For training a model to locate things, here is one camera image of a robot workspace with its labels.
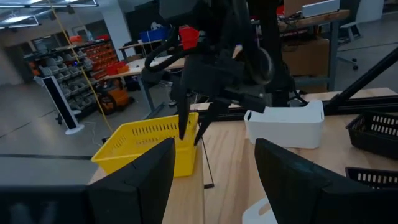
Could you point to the small brown cardboard box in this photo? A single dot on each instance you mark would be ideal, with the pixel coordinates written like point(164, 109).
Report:
point(293, 7)

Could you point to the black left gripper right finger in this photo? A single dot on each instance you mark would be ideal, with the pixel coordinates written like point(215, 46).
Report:
point(295, 193)

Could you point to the white office stool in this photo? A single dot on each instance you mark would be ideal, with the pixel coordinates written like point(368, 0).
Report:
point(349, 26)

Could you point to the blue storage crate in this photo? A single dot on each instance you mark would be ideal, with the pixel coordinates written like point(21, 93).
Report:
point(154, 35)

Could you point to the black diagonal frame strut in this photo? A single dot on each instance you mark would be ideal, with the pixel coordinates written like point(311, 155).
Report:
point(367, 76)

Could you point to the wooden workbench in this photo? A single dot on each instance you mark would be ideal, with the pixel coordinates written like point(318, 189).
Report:
point(311, 21)

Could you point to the yellow slotted plastic basket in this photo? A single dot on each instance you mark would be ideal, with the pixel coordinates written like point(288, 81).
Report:
point(146, 146)

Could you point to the large cardboard box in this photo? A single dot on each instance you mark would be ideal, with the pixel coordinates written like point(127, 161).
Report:
point(306, 57)

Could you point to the white box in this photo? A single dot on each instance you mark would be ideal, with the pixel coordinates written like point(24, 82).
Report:
point(320, 7)

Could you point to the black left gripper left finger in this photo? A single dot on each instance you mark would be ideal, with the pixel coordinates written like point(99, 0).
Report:
point(140, 193)

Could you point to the white plastic bin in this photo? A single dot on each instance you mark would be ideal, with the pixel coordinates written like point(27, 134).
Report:
point(258, 216)
point(286, 127)

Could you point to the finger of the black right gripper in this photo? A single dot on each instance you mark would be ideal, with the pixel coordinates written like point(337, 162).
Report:
point(211, 119)
point(184, 112)

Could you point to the wooden desk with grey legs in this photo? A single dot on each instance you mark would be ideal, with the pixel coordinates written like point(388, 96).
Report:
point(140, 70)

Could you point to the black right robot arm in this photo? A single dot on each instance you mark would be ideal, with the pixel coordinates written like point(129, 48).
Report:
point(270, 46)

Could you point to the red storage bins stack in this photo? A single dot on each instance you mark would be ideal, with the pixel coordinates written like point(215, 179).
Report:
point(188, 37)

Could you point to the orange shop vacuum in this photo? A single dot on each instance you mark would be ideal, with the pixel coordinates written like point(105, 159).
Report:
point(116, 98)

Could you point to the ceiling light panel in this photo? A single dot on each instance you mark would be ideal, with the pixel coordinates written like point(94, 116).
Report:
point(18, 20)
point(46, 5)

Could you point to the parts bin rack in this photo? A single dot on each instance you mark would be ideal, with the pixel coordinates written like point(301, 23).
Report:
point(71, 71)

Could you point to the orange storage bins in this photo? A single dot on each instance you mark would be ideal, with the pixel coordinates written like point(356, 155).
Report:
point(116, 68)

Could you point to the black slotted plastic basket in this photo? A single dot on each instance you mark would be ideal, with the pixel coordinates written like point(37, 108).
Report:
point(373, 143)
point(373, 171)

